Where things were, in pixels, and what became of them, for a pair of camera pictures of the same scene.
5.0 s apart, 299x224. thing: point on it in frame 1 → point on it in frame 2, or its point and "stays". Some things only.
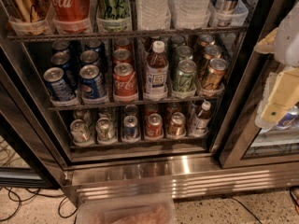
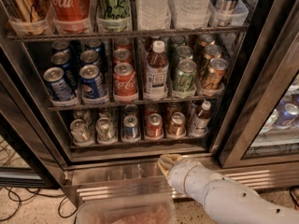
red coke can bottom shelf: x=154 y=129 stays
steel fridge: x=139 y=91 stays
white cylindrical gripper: x=289 y=44 → x=177 y=175
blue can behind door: x=289 y=119 stays
